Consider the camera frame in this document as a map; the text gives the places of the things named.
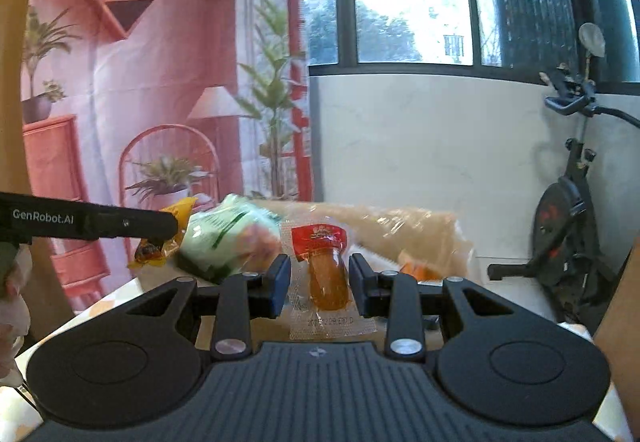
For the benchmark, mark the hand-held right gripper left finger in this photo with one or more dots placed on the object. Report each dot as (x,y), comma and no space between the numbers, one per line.
(281,287)

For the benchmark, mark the green and white snack bag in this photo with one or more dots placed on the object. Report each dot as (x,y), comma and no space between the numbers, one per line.
(220,237)

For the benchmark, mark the pink printed backdrop cloth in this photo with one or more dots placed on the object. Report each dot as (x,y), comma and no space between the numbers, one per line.
(175,71)

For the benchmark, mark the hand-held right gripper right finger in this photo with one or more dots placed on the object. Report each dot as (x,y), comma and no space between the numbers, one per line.
(359,287)

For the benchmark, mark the clear red-label meat packet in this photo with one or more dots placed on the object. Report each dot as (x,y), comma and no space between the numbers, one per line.
(325,272)

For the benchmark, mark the person's left hand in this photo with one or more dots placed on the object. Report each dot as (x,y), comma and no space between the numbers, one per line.
(12,337)

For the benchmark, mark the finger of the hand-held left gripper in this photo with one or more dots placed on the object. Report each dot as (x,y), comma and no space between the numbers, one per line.
(145,224)

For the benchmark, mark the round translucent disc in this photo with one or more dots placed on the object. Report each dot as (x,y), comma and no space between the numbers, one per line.
(592,39)

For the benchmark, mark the black exercise bike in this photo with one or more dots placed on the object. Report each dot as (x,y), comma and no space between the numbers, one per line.
(565,222)

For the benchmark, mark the yellow snack packet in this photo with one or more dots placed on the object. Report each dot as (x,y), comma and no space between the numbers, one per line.
(150,254)

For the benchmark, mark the plastic-lined cardboard box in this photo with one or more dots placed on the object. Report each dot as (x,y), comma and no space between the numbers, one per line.
(425,232)

